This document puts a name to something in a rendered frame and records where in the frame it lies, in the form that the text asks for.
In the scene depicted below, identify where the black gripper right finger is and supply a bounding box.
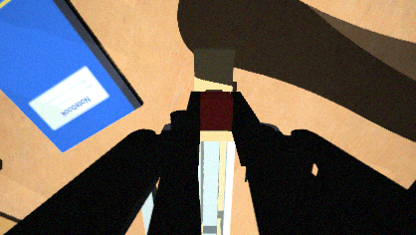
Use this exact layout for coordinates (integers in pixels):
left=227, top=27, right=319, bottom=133
left=231, top=92, right=416, bottom=235

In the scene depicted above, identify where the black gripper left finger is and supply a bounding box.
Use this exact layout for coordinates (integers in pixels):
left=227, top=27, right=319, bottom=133
left=3, top=91, right=202, bottom=235

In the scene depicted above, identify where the blue notebook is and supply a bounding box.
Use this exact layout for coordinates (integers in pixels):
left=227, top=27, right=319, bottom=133
left=0, top=0, right=143, bottom=152

